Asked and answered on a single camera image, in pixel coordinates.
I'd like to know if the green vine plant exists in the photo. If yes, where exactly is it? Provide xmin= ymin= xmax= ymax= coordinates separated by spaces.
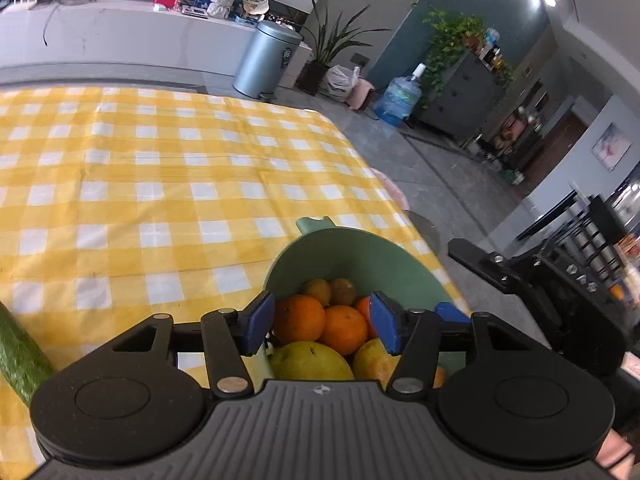
xmin=422 ymin=7 xmax=486 ymax=106

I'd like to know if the grey drawer cabinet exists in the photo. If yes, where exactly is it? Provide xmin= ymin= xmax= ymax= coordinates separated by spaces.
xmin=415 ymin=50 xmax=506 ymax=141

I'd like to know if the white plastic bag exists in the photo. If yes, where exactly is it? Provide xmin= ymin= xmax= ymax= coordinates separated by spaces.
xmin=322 ymin=65 xmax=361 ymax=103

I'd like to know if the white marble sideboard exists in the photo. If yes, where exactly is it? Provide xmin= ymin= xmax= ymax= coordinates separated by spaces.
xmin=0 ymin=0 xmax=313 ymax=91

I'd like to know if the grey metal trash can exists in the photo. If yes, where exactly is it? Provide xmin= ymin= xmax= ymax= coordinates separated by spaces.
xmin=232 ymin=21 xmax=304 ymax=100

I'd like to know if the potted long-leaf plant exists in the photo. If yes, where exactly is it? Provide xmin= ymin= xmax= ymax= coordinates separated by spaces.
xmin=295 ymin=0 xmax=391 ymax=96

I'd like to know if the blue water jug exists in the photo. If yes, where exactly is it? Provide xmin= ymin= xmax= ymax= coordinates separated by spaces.
xmin=374 ymin=63 xmax=426 ymax=127

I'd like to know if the pink stool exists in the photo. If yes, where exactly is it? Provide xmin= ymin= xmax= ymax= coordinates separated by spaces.
xmin=345 ymin=77 xmax=376 ymax=111

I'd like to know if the pink seat cushion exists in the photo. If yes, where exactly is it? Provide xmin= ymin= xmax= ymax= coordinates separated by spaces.
xmin=372 ymin=170 xmax=411 ymax=211

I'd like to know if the yellow checked tablecloth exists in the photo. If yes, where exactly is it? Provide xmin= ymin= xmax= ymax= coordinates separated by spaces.
xmin=0 ymin=86 xmax=473 ymax=466

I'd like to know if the brown kiwi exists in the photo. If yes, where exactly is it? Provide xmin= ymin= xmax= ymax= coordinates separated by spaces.
xmin=301 ymin=279 xmax=333 ymax=307
xmin=330 ymin=278 xmax=357 ymax=307

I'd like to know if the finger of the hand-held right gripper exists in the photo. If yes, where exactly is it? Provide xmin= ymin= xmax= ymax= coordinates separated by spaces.
xmin=434 ymin=302 xmax=472 ymax=323
xmin=447 ymin=238 xmax=531 ymax=293

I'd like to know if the large yellow-green pear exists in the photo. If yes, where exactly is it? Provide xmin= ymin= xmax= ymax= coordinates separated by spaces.
xmin=270 ymin=341 xmax=356 ymax=381

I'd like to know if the pale wall picture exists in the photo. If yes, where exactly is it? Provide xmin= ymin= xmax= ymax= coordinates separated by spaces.
xmin=592 ymin=124 xmax=632 ymax=171

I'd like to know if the person's right hand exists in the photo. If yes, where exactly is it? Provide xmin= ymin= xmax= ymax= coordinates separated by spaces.
xmin=595 ymin=430 xmax=636 ymax=480

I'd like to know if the green colander bowl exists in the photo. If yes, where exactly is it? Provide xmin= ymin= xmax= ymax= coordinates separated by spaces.
xmin=262 ymin=216 xmax=471 ymax=393

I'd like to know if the green cucumber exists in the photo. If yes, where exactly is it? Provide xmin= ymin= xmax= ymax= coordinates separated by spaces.
xmin=0 ymin=302 xmax=58 ymax=408

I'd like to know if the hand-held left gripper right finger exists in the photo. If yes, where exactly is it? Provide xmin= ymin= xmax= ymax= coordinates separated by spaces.
xmin=369 ymin=291 xmax=551 ymax=397

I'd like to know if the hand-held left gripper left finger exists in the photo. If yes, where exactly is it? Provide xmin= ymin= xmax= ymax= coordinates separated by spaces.
xmin=102 ymin=290 xmax=277 ymax=397

